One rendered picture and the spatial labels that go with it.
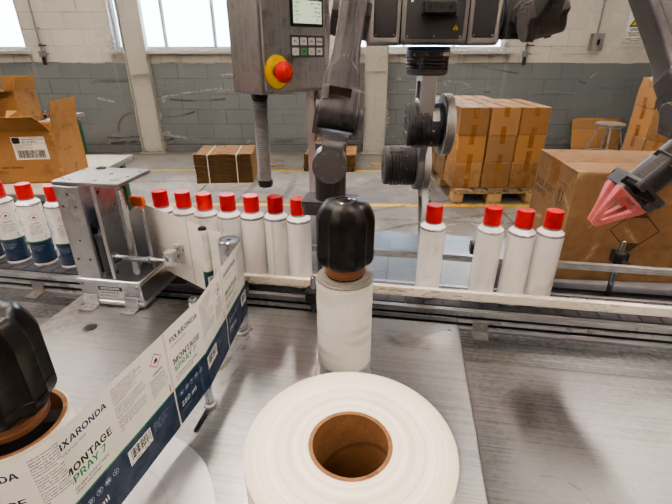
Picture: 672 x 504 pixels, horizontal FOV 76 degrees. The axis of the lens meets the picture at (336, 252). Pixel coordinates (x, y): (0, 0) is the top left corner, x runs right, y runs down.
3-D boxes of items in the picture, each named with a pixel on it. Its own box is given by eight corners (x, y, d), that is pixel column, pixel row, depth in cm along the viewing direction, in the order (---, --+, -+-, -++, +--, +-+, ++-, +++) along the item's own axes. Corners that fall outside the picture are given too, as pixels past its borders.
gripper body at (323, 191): (355, 214, 78) (356, 174, 75) (300, 210, 79) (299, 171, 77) (358, 203, 84) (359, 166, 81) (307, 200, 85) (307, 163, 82)
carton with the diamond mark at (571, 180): (551, 278, 106) (578, 171, 94) (521, 240, 127) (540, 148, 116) (680, 284, 103) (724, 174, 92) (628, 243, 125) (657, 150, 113)
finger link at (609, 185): (587, 218, 76) (636, 179, 72) (573, 205, 82) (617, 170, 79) (612, 242, 77) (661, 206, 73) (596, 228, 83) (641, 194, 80)
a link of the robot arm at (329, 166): (365, 106, 76) (317, 98, 75) (369, 113, 65) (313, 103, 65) (352, 172, 81) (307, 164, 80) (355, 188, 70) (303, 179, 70)
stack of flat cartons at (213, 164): (195, 183, 480) (191, 155, 466) (205, 171, 528) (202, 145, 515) (254, 182, 484) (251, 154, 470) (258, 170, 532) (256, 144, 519)
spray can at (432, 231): (414, 298, 92) (422, 208, 83) (413, 286, 96) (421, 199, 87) (438, 300, 91) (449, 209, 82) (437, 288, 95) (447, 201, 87)
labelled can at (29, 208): (29, 267, 105) (1, 186, 96) (46, 257, 110) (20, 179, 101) (48, 268, 104) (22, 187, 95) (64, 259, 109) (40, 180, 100)
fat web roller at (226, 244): (223, 334, 80) (210, 243, 72) (232, 321, 84) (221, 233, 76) (246, 337, 79) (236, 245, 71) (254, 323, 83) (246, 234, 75)
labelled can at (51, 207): (57, 269, 104) (31, 187, 95) (72, 259, 109) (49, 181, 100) (76, 270, 103) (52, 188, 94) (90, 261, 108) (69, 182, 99)
